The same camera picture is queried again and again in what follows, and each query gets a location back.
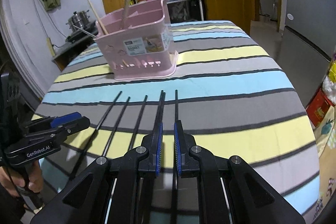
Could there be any metal chopstick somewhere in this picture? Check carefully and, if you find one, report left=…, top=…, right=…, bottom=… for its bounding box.
left=72, top=25, right=97, bottom=39

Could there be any light wooden chopstick short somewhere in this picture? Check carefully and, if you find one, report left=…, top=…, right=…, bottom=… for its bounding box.
left=87, top=0, right=108, bottom=35

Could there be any light wooden chopstick long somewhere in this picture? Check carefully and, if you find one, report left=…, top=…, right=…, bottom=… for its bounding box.
left=120, top=0, right=130, bottom=30

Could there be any person's left hand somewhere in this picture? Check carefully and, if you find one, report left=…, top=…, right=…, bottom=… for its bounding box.
left=1, top=161, right=43, bottom=197

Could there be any gas stove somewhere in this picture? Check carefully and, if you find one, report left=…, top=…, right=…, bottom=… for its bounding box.
left=66, top=21, right=98, bottom=43

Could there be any striped tablecloth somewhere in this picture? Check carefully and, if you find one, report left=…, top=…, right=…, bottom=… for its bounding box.
left=35, top=20, right=319, bottom=223

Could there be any stainless steel steamer pot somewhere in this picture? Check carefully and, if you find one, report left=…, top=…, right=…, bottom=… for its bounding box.
left=67, top=10, right=90, bottom=32

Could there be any cardboard box with drawings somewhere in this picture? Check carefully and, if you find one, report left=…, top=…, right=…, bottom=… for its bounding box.
left=314, top=106, right=335, bottom=220

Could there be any pink utensil caddy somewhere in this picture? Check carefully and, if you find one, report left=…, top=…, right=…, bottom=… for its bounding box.
left=94, top=0, right=178, bottom=81

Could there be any red box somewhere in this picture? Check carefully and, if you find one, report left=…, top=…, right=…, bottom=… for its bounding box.
left=306, top=88, right=335, bottom=127

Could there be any grey refrigerator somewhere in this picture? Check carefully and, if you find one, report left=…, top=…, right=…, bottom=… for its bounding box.
left=277, top=0, right=335, bottom=106

